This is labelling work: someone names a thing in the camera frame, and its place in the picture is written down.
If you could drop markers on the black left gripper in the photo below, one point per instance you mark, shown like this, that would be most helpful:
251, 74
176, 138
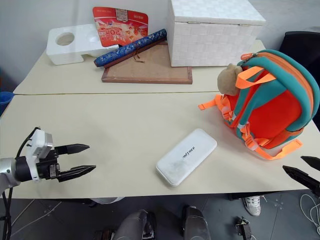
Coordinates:
47, 168

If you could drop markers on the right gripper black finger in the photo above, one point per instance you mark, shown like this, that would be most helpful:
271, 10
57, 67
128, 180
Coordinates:
313, 162
303, 176

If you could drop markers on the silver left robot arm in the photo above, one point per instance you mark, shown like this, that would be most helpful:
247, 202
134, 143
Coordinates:
7, 170

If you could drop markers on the orange and teal backpack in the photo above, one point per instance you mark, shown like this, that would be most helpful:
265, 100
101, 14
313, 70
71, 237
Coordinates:
277, 107

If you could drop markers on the white rectangular case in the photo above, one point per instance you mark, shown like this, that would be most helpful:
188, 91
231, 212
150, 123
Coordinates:
186, 157

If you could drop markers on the white sneaker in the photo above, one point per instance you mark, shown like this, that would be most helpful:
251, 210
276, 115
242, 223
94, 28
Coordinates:
253, 205

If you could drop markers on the small black floor device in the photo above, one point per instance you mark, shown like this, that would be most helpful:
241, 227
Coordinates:
243, 228

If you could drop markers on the dark grey rounded shape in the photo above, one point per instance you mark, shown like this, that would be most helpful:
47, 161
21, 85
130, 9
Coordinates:
196, 222
135, 225

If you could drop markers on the blue plastic object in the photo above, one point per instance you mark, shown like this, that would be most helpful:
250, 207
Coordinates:
4, 100

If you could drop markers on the dark brown wooden rod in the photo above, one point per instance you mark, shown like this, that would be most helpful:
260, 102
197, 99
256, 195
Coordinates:
117, 61

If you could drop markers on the white foam packaging block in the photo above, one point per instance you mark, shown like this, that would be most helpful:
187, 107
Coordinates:
70, 46

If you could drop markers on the black chair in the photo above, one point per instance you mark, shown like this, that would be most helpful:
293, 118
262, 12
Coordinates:
300, 45

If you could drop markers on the tan plush bear toy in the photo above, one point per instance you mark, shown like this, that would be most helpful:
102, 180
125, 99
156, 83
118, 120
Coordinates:
228, 79

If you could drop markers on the brown wooden framed board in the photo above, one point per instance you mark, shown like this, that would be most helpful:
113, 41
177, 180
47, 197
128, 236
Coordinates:
152, 66

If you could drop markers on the blue patterned rolled scroll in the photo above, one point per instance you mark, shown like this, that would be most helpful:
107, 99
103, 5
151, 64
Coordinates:
130, 48

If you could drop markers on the red printed paddle fan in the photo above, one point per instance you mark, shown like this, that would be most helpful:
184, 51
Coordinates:
117, 27

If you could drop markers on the white woven storage box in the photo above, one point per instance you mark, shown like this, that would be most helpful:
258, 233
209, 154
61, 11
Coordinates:
212, 37

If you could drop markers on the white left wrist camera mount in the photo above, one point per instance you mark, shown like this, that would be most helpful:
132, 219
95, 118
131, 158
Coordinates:
40, 143

